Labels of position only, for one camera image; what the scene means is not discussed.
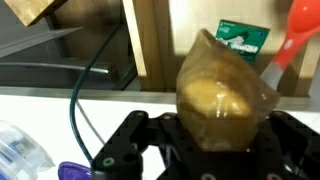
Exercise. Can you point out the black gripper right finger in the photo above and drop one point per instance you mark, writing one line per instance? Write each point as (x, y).
(287, 149)

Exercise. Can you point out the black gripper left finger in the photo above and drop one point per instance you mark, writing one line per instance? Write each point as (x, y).
(120, 158)

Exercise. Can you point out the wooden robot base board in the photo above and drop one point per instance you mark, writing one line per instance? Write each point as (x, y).
(29, 12)

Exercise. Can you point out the red plastic spoon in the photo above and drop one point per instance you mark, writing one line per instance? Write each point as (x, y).
(303, 22)

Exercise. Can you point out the purple container lid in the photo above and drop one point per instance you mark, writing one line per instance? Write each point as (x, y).
(73, 171)

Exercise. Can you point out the clear plastic food container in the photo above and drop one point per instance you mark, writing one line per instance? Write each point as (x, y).
(21, 157)

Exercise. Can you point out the green card packet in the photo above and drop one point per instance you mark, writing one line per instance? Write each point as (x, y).
(244, 39)

